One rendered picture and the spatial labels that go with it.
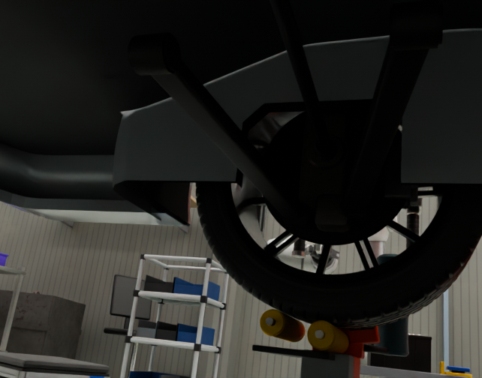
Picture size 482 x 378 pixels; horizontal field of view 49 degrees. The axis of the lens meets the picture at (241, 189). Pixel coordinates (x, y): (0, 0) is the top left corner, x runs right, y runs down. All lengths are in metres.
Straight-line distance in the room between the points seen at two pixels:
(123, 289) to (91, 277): 0.90
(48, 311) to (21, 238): 1.91
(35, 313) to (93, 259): 1.31
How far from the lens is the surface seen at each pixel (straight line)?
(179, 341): 3.40
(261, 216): 1.46
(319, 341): 1.09
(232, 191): 1.22
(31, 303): 5.12
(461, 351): 5.27
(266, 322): 1.16
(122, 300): 5.29
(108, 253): 6.10
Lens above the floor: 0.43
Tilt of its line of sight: 18 degrees up
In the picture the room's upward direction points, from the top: 7 degrees clockwise
